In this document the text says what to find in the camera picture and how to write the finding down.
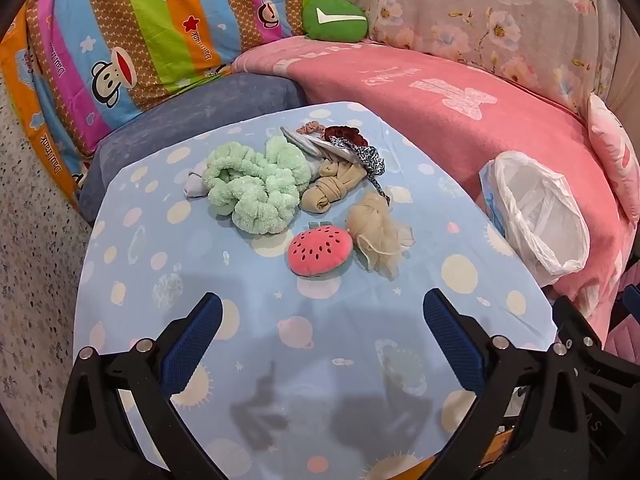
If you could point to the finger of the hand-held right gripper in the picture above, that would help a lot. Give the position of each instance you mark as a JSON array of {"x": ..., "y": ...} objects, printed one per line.
[
  {"x": 632, "y": 299},
  {"x": 600, "y": 375}
]

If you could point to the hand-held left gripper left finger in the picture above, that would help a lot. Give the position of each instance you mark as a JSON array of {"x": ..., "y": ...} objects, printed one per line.
[{"x": 192, "y": 340}]

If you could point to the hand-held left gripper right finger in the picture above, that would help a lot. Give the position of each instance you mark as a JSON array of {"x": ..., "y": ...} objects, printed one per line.
[{"x": 450, "y": 340}]

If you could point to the white plastic bag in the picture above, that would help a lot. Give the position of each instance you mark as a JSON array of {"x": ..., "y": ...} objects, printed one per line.
[{"x": 540, "y": 210}]

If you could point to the beige mesh bath pouf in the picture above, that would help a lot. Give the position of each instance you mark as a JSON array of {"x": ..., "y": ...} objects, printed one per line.
[{"x": 377, "y": 232}]

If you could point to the pale grey cloth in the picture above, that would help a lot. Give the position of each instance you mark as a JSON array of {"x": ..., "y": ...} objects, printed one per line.
[{"x": 196, "y": 185}]

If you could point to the watermelon plush toy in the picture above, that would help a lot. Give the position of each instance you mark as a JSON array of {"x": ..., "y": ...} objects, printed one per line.
[{"x": 320, "y": 250}]

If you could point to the green fuzzy scrunchie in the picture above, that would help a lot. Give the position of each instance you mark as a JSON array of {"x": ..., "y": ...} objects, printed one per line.
[{"x": 260, "y": 180}]

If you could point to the knotted beige stocking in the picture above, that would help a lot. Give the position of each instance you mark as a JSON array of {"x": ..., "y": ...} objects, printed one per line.
[{"x": 330, "y": 185}]

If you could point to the black white patterned scrunchie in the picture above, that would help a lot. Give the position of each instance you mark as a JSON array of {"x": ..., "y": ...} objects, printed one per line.
[{"x": 372, "y": 157}]

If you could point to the dark red scrunchie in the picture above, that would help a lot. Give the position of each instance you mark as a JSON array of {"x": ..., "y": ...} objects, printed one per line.
[{"x": 345, "y": 135}]

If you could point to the peach scrunchie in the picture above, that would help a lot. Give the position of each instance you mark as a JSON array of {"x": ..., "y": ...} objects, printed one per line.
[{"x": 312, "y": 127}]

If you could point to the light blue dotted tablecloth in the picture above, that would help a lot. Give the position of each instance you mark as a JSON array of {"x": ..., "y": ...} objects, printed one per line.
[{"x": 300, "y": 360}]

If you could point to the blue white package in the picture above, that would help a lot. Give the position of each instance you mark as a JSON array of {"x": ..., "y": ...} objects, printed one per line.
[{"x": 492, "y": 200}]

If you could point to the pink pillow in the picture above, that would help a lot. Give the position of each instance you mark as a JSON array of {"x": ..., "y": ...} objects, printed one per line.
[{"x": 615, "y": 150}]

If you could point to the pink blanket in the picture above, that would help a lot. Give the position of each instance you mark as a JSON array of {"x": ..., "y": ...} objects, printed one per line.
[{"x": 425, "y": 110}]

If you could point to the blue-grey cushion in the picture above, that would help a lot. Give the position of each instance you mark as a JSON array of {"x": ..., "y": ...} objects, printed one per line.
[{"x": 200, "y": 105}]

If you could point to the striped monkey print quilt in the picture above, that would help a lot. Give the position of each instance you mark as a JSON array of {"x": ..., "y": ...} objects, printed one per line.
[{"x": 150, "y": 35}]

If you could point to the floral sofa cover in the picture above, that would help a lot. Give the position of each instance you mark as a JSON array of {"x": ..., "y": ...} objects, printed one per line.
[{"x": 475, "y": 0}]

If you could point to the green cushion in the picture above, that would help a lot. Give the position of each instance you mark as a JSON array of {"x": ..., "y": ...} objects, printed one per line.
[{"x": 335, "y": 19}]

